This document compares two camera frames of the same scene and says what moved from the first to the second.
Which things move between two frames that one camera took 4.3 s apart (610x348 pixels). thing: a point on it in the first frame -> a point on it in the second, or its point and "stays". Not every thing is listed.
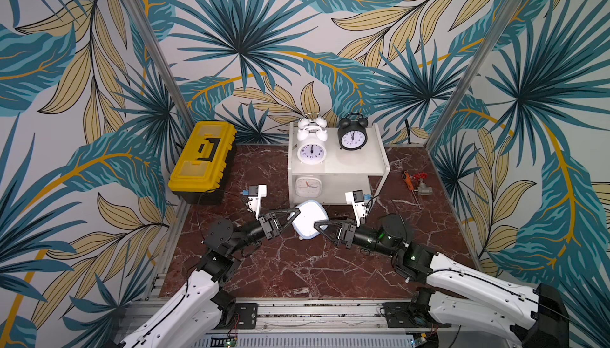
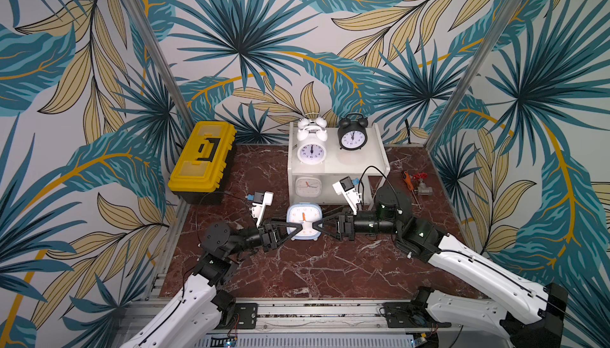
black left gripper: (271, 226) -> (268, 234)
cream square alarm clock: (308, 187) stays
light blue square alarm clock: (311, 212) stays
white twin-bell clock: (311, 147) stays
